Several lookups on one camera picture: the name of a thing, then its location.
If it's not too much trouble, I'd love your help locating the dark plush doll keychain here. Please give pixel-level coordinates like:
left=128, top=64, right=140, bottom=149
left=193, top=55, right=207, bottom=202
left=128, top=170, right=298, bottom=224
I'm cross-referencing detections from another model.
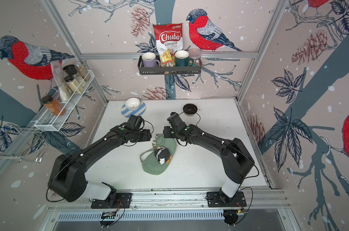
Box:
left=154, top=147, right=172, bottom=165

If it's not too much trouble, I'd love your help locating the green corduroy bag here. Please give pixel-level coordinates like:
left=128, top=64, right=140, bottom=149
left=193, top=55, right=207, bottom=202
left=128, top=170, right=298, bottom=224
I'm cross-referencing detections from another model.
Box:
left=140, top=134, right=177, bottom=175

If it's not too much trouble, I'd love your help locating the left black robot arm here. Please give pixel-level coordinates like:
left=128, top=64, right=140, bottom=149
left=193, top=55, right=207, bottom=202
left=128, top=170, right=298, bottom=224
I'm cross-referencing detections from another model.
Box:
left=47, top=115, right=152, bottom=202

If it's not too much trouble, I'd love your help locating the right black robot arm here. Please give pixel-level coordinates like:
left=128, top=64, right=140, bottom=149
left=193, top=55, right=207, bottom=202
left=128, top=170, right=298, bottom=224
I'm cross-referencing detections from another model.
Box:
left=163, top=112, right=255, bottom=200

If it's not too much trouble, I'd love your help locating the clear plastic zip bag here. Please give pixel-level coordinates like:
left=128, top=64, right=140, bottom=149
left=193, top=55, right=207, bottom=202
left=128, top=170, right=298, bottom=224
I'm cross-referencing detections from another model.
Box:
left=51, top=61, right=72, bottom=103

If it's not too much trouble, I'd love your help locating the red Chuba chips bag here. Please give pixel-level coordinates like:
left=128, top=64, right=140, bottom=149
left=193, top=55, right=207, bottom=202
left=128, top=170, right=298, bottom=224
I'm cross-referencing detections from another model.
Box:
left=153, top=24, right=183, bottom=67

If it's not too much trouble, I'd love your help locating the blue striped saucer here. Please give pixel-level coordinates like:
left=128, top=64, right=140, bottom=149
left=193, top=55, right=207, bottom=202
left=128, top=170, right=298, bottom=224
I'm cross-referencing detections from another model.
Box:
left=121, top=101, right=146, bottom=118

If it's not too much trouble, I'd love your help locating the black small bowl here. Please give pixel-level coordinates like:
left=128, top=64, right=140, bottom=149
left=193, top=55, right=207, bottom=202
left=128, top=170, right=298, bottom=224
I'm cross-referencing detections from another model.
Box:
left=183, top=104, right=198, bottom=116

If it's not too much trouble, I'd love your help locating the white small bowl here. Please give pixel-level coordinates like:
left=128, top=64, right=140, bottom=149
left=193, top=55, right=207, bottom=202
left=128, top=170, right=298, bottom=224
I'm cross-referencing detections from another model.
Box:
left=125, top=98, right=141, bottom=111

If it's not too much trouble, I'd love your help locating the green mug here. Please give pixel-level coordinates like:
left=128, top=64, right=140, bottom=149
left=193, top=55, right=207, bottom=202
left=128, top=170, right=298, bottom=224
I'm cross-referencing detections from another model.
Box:
left=175, top=50, right=189, bottom=66

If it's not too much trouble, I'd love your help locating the pink lidded candy jar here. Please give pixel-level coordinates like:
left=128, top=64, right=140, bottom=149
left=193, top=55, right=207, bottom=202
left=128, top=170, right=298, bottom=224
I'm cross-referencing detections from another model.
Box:
left=188, top=48, right=201, bottom=66

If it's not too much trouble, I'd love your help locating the purple mug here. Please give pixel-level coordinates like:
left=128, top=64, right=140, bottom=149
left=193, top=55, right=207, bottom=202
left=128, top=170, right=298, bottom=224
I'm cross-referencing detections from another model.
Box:
left=142, top=52, right=160, bottom=67

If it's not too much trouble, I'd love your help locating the beige spice jar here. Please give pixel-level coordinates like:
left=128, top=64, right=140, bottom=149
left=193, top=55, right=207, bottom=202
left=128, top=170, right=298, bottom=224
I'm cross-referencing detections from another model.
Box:
left=64, top=76, right=83, bottom=94

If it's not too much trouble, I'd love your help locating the far brown spice jar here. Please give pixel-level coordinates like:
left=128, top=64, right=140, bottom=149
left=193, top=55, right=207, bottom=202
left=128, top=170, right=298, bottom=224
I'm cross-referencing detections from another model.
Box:
left=75, top=63, right=90, bottom=82

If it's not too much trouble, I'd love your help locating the orange spice bottle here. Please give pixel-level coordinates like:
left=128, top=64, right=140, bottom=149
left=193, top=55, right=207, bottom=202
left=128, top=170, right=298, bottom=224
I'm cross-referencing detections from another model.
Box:
left=41, top=95, right=66, bottom=116

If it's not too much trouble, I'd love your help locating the black lid spice jar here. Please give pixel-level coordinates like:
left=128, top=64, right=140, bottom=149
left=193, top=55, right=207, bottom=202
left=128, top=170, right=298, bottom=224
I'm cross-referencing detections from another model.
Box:
left=63, top=64, right=87, bottom=88

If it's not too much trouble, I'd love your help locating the dark metal wall shelf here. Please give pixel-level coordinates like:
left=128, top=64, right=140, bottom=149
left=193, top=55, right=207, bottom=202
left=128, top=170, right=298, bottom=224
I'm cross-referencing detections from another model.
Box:
left=137, top=55, right=202, bottom=75

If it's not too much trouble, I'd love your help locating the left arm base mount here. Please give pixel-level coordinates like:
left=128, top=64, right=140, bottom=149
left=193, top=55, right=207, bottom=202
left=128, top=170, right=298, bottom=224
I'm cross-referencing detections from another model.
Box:
left=91, top=182, right=133, bottom=209

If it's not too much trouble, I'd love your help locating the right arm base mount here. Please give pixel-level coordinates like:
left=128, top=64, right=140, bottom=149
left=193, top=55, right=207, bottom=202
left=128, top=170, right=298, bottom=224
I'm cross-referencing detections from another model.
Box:
left=205, top=190, right=247, bottom=208

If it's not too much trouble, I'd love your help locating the white wire spice rack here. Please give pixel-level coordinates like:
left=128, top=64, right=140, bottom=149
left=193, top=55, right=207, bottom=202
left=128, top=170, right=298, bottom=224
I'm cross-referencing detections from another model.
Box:
left=34, top=70, right=95, bottom=131

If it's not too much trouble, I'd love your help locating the metal wire hook rack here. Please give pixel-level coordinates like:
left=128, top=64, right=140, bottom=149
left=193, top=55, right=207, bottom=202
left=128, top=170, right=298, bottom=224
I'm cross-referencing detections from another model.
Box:
left=0, top=124, right=50, bottom=164

